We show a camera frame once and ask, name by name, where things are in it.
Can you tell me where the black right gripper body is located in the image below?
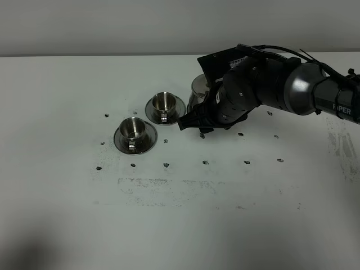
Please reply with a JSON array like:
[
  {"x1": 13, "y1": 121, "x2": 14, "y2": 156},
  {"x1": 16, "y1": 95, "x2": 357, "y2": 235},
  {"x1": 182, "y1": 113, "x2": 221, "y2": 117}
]
[{"x1": 209, "y1": 60, "x2": 262, "y2": 129}]

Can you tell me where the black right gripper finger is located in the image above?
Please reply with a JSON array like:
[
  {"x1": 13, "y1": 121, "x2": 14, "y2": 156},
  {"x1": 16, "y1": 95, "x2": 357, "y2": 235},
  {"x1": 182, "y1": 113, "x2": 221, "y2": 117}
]
[
  {"x1": 199, "y1": 127, "x2": 214, "y2": 134},
  {"x1": 177, "y1": 103, "x2": 215, "y2": 131}
]

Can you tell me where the near stainless steel teacup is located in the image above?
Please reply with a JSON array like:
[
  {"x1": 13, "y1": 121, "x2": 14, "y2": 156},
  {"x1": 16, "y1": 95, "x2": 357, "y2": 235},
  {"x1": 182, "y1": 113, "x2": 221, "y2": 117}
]
[{"x1": 119, "y1": 117, "x2": 146, "y2": 151}]

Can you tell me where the stainless steel saucer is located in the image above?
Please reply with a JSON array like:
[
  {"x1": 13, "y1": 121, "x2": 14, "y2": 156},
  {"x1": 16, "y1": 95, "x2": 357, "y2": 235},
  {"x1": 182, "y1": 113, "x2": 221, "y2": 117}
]
[
  {"x1": 145, "y1": 92, "x2": 186, "y2": 125},
  {"x1": 114, "y1": 117, "x2": 158, "y2": 155}
]

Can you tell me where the near stainless steel saucer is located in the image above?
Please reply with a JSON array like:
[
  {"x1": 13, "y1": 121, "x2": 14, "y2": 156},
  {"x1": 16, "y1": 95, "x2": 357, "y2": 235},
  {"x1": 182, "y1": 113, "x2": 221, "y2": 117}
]
[{"x1": 114, "y1": 117, "x2": 158, "y2": 155}]

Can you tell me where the stainless steel teapot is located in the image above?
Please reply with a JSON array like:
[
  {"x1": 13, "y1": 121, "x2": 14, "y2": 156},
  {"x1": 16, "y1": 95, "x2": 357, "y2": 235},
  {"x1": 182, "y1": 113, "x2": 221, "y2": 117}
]
[{"x1": 187, "y1": 74, "x2": 210, "y2": 113}]

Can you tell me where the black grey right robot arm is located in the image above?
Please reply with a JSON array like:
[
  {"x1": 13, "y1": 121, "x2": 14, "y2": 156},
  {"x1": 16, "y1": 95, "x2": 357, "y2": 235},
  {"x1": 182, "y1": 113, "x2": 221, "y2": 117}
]
[{"x1": 178, "y1": 57, "x2": 359, "y2": 133}]

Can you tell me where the far stainless steel teacup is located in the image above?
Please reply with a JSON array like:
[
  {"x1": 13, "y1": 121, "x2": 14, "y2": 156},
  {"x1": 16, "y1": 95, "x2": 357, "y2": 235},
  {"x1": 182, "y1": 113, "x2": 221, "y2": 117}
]
[{"x1": 151, "y1": 92, "x2": 177, "y2": 124}]

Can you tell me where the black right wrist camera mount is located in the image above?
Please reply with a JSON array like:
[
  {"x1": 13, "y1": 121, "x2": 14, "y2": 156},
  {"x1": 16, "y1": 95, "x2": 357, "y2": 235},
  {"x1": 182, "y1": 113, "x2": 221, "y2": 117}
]
[{"x1": 197, "y1": 48, "x2": 246, "y2": 87}]

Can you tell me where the far stainless steel saucer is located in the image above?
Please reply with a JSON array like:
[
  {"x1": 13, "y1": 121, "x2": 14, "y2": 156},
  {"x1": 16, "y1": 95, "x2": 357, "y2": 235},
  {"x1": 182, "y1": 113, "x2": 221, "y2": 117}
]
[{"x1": 145, "y1": 92, "x2": 186, "y2": 125}]

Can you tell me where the stainless steel teacup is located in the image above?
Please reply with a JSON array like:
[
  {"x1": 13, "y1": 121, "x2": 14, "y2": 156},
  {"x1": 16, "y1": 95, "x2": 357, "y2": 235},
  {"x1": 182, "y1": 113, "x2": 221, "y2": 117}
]
[
  {"x1": 119, "y1": 117, "x2": 146, "y2": 151},
  {"x1": 151, "y1": 92, "x2": 177, "y2": 124}
]

